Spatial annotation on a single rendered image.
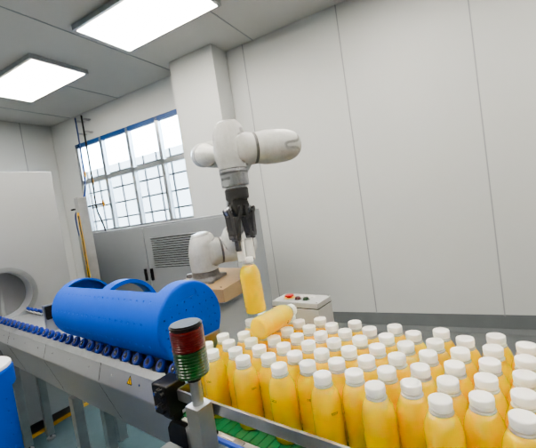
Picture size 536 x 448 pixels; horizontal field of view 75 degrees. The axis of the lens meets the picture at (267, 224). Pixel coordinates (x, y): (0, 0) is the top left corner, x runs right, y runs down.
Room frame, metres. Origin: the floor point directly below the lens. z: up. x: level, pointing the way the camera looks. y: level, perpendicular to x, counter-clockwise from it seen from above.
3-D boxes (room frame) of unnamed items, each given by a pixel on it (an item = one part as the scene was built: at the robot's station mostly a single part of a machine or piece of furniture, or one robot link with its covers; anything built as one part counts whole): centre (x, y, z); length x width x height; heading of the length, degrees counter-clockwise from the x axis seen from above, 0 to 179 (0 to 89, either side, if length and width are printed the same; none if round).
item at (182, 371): (0.65, 0.18, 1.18); 0.06 x 0.06 x 0.05
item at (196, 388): (0.65, 0.18, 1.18); 0.06 x 0.06 x 0.16
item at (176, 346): (0.65, 0.18, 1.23); 0.06 x 0.06 x 0.04
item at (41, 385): (2.49, 1.81, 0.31); 0.06 x 0.06 x 0.63; 52
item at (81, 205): (2.35, 1.23, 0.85); 0.06 x 0.06 x 1.70; 52
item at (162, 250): (3.70, 1.13, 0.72); 2.15 x 0.54 x 1.45; 61
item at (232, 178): (1.11, 0.08, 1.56); 0.09 x 0.09 x 0.06
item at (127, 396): (1.82, 1.08, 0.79); 2.17 x 0.29 x 0.34; 52
